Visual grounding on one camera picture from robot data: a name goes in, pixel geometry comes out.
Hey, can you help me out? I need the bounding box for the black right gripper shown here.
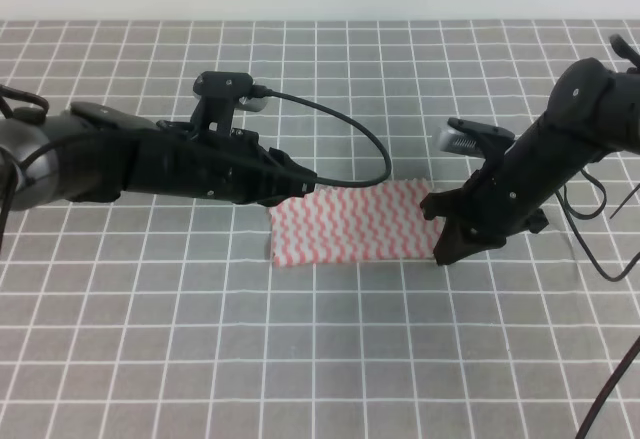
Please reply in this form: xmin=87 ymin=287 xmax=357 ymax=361
xmin=420 ymin=118 xmax=575 ymax=265

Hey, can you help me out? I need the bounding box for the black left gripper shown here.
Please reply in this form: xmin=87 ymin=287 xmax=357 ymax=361
xmin=127 ymin=132 xmax=317 ymax=208

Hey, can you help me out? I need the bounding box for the pink white wavy striped towel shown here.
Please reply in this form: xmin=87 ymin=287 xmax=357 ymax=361
xmin=269 ymin=179 xmax=443 ymax=267

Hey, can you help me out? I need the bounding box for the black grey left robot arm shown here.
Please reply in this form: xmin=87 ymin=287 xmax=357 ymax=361
xmin=1 ymin=86 xmax=317 ymax=211

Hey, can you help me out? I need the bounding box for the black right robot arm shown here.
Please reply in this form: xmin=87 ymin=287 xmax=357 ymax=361
xmin=420 ymin=34 xmax=639 ymax=265

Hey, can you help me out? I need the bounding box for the grey grid tablecloth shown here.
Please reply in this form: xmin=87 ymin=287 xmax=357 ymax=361
xmin=1 ymin=20 xmax=639 ymax=438

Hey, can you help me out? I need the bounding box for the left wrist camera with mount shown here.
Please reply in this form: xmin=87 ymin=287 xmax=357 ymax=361
xmin=190 ymin=71 xmax=268 ymax=137

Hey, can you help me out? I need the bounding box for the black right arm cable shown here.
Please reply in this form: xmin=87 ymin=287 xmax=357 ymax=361
xmin=559 ymin=163 xmax=640 ymax=439

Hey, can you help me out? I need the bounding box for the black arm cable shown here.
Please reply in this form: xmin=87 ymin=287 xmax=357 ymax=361
xmin=0 ymin=87 xmax=392 ymax=250
xmin=559 ymin=163 xmax=640 ymax=439

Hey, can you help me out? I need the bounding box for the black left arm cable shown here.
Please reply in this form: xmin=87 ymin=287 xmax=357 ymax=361
xmin=0 ymin=87 xmax=392 ymax=250

